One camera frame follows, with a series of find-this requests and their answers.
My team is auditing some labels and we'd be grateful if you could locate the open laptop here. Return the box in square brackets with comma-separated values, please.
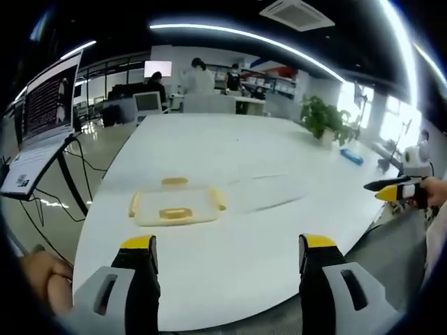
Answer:
[0, 48, 85, 202]

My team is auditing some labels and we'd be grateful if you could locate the black cable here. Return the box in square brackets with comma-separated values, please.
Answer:
[17, 134, 108, 245]

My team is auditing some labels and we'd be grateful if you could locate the blue flat object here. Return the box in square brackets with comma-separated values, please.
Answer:
[339, 147, 365, 165]

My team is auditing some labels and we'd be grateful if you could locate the white desktop monitor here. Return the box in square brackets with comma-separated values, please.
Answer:
[133, 91, 166, 121]

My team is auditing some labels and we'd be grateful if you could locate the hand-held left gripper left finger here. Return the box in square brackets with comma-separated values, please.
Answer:
[71, 234, 162, 335]

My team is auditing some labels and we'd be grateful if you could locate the tripod stand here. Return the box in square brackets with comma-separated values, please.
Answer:
[393, 117, 415, 165]

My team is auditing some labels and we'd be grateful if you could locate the ceiling air conditioner vent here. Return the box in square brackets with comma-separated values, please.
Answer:
[258, 0, 337, 33]

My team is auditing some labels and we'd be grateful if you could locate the long ceiling light strip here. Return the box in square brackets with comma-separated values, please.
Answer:
[148, 22, 350, 84]

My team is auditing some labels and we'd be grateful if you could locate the potted green plant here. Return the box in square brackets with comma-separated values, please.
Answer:
[299, 95, 356, 150]

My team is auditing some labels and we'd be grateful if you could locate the clear container with yellow clips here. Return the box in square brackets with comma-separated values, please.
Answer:
[126, 176, 228, 228]

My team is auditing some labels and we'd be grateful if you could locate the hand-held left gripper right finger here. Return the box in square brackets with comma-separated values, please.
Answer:
[298, 233, 403, 335]

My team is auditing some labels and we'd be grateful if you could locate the storage shelf with bins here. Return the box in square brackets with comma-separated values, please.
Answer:
[240, 66, 298, 96]

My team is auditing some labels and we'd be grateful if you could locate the person's white clothing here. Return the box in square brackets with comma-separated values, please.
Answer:
[423, 206, 447, 292]

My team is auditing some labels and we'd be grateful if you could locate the wall screen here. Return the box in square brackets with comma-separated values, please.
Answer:
[143, 59, 173, 79]

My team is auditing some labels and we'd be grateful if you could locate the black laptop stand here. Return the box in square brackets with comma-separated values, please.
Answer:
[29, 133, 92, 221]

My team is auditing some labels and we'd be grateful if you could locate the person's right hand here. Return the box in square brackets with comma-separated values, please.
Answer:
[420, 175, 447, 209]

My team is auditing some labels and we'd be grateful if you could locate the black office chair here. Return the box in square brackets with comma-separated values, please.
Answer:
[101, 103, 124, 128]

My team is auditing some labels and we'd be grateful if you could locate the person's bare leg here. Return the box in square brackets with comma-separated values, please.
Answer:
[17, 250, 75, 317]

